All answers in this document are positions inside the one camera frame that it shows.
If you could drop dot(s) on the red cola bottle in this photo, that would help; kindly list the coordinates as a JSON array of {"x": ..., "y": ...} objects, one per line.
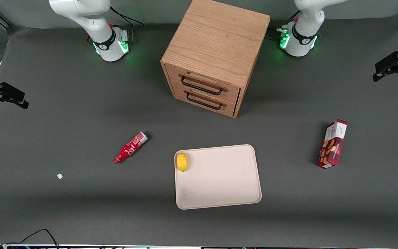
[{"x": 130, "y": 148}]

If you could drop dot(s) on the red cookie box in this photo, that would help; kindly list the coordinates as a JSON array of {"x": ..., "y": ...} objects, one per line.
[{"x": 332, "y": 147}]

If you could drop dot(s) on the wooden drawer front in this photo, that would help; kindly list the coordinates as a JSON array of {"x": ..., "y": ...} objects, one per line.
[
  {"x": 232, "y": 94},
  {"x": 229, "y": 109}
]

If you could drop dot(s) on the yellow lemon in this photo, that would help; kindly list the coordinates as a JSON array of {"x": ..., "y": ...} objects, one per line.
[{"x": 182, "y": 161}]

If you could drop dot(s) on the beige plastic tray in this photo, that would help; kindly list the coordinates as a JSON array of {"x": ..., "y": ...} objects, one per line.
[{"x": 219, "y": 180}]

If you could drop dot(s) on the wooden drawer cabinet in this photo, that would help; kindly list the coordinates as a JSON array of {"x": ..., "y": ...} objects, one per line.
[{"x": 216, "y": 34}]

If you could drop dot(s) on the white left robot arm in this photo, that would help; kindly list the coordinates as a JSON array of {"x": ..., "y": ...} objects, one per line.
[{"x": 306, "y": 20}]

